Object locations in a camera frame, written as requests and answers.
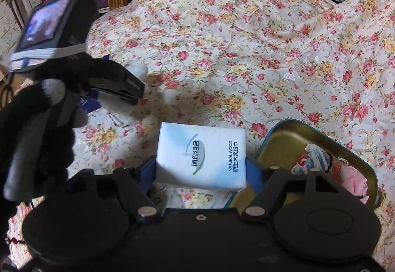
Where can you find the white tissue pack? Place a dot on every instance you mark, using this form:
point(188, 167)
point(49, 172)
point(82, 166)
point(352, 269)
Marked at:
point(201, 157)

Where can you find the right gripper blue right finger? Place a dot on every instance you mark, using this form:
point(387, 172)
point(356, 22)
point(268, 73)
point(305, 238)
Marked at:
point(255, 175)

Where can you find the phone with white strap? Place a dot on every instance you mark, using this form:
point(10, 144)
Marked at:
point(56, 29)

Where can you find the gold metal tray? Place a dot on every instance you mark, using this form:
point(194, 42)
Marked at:
point(298, 147)

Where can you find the black gloved hand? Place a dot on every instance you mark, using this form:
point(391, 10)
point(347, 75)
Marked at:
point(35, 149)

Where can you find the white fluffy plush keychain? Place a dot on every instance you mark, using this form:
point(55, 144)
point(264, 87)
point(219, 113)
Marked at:
point(139, 71)

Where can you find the blue tissue box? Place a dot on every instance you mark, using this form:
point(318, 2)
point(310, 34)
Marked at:
point(90, 102)

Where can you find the pink plush toy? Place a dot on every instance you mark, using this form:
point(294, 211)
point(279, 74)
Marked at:
point(354, 182)

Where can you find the colourful patterned cloth bundle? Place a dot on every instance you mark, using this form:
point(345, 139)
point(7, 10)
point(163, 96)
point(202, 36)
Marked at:
point(316, 158)

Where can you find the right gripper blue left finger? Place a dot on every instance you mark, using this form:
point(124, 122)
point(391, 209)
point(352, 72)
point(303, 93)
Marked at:
point(147, 173)

